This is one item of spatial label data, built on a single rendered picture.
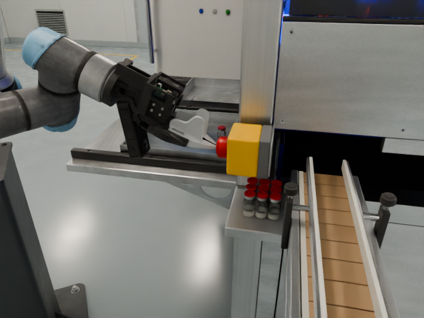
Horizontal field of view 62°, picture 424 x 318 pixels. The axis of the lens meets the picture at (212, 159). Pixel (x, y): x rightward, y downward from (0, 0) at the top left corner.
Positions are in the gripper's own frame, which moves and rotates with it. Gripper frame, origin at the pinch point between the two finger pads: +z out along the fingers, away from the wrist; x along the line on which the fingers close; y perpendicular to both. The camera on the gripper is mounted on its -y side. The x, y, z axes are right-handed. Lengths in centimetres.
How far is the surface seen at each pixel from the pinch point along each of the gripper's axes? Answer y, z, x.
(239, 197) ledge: -7.8, 10.1, 1.5
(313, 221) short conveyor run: 5.4, 17.4, -14.9
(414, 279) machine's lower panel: -9, 52, 6
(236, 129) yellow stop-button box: 5.5, 2.8, 0.4
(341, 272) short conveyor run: 3.6, 22.5, -20.0
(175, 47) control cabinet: -21, -33, 108
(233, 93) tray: -12, 0, 66
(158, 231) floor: -110, -1, 87
